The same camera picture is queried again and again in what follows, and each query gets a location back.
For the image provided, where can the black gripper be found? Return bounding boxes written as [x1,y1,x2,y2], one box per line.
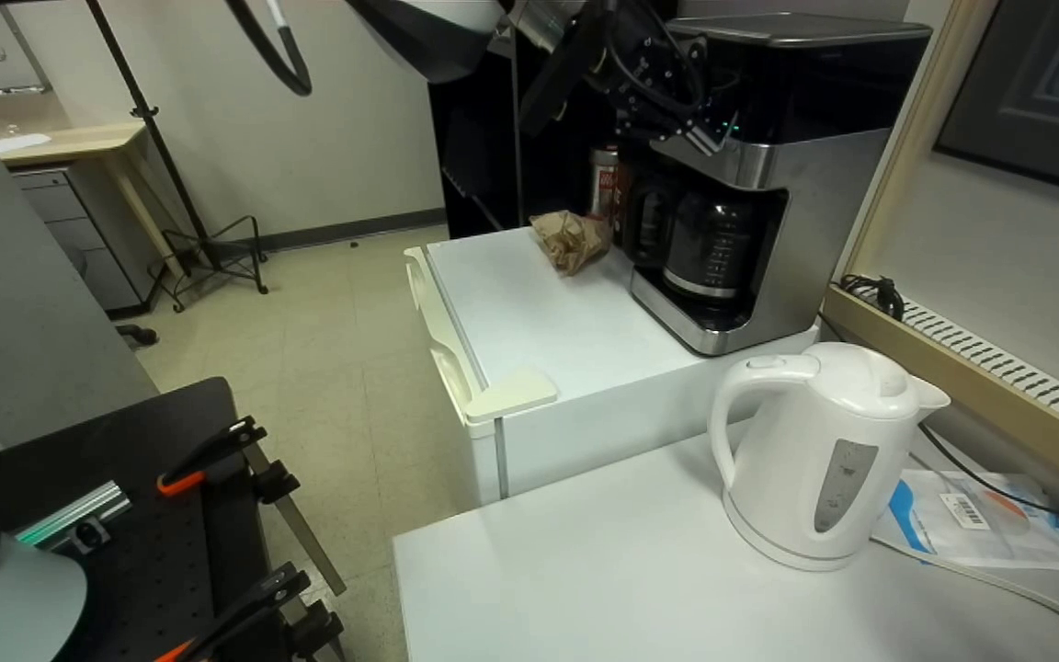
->
[604,37,727,155]

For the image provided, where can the wooden side desk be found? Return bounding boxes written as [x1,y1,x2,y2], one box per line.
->
[0,117,186,279]

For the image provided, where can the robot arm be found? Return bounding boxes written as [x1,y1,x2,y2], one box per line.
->
[346,0,725,155]

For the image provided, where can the white electric kettle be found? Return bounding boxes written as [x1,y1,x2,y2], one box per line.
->
[708,341,954,572]

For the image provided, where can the grey filing cabinet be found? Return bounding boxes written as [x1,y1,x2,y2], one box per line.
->
[17,165,156,315]

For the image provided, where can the black orange clamp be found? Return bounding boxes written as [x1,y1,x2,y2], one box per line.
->
[156,415,298,504]
[156,562,343,662]

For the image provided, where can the blue white paper packet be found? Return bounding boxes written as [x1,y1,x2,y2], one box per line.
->
[887,471,1059,572]

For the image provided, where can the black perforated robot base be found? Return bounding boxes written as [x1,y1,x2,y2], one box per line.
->
[0,379,269,662]

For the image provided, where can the black silver coffee maker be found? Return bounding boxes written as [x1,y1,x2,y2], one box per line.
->
[628,12,932,357]

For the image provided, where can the white mini fridge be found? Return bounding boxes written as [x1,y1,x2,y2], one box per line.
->
[405,227,817,504]

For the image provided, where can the black camera tripod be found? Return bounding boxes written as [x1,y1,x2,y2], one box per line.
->
[86,0,269,314]

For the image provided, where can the brown coffee canister black lid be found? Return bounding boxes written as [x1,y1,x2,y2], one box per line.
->
[593,146,624,232]

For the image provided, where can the glass coffee carafe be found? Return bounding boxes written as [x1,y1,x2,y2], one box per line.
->
[662,193,757,302]

